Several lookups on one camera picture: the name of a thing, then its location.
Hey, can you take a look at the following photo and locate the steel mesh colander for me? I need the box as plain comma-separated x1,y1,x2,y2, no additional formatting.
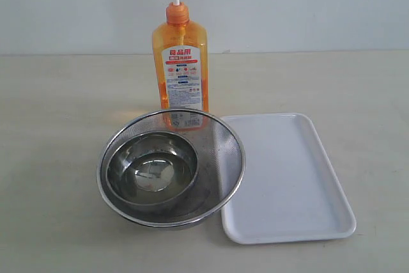
96,108,245,229

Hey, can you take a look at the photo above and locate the orange pump soap bottle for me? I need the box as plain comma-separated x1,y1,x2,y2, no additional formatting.
151,0,209,111

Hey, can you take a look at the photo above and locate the white plastic tray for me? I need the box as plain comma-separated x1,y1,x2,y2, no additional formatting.
222,113,357,244

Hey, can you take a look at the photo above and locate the small stainless steel bowl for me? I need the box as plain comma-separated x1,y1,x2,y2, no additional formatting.
105,130,199,211

